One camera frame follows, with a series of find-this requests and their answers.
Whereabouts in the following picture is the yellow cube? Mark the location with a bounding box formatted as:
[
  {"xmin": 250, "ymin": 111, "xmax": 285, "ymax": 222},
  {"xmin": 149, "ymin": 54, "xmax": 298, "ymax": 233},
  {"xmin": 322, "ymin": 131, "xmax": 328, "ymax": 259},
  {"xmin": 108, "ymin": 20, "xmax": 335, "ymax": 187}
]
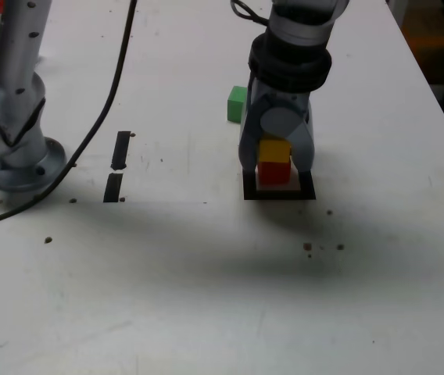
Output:
[{"xmin": 259, "ymin": 134, "xmax": 292, "ymax": 163}]

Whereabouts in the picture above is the black tape square outline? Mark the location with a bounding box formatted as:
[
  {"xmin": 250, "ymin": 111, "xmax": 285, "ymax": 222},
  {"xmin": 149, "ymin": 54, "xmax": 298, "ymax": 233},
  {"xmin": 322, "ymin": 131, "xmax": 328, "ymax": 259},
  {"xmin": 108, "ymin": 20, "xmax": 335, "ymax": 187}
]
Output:
[{"xmin": 242, "ymin": 170, "xmax": 317, "ymax": 202}]

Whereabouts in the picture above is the short black looped cable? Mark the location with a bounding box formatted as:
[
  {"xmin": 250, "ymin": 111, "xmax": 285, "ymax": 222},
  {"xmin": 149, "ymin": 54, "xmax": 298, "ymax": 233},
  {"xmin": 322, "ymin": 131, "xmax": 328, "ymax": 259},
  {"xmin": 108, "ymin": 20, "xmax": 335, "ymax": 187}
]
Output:
[{"xmin": 231, "ymin": 0, "xmax": 272, "ymax": 27}]

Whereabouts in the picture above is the long black cable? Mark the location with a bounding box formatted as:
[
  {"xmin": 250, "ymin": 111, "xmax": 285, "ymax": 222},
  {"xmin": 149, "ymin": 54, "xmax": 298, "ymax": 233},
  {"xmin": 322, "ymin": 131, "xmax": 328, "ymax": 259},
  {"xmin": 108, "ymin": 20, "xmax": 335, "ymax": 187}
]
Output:
[{"xmin": 0, "ymin": 0, "xmax": 138, "ymax": 230}]

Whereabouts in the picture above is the black tape strip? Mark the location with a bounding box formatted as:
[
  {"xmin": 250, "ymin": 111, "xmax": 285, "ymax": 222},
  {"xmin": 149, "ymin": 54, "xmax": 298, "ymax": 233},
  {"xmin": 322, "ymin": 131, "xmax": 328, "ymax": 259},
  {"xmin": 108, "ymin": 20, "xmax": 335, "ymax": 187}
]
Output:
[{"xmin": 102, "ymin": 130, "xmax": 132, "ymax": 203}]

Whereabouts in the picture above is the red cube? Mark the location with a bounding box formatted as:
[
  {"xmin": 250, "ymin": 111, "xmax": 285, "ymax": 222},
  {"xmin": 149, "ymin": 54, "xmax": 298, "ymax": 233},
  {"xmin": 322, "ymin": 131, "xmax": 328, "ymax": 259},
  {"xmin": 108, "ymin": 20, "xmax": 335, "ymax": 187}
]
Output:
[{"xmin": 258, "ymin": 159, "xmax": 292, "ymax": 184}]

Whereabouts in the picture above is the green cube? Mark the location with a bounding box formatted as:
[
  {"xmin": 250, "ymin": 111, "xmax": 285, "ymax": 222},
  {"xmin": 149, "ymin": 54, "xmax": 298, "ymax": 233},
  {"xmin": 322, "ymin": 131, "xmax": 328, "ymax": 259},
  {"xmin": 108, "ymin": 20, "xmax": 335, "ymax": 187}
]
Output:
[{"xmin": 227, "ymin": 85, "xmax": 249, "ymax": 123}]

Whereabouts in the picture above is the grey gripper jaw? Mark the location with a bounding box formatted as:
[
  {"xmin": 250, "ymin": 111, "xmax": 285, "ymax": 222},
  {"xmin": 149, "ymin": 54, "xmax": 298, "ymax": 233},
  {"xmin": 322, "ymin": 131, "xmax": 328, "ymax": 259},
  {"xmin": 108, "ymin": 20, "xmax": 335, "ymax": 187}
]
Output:
[
  {"xmin": 238, "ymin": 93, "xmax": 264, "ymax": 173},
  {"xmin": 260, "ymin": 103, "xmax": 317, "ymax": 175}
]

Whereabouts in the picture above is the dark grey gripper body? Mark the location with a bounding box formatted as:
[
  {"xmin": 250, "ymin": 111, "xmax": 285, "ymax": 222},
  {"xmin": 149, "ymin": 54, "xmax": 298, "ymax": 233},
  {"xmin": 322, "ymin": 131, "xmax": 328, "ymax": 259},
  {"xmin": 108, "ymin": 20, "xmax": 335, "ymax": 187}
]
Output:
[{"xmin": 251, "ymin": 76, "xmax": 313, "ymax": 122}]

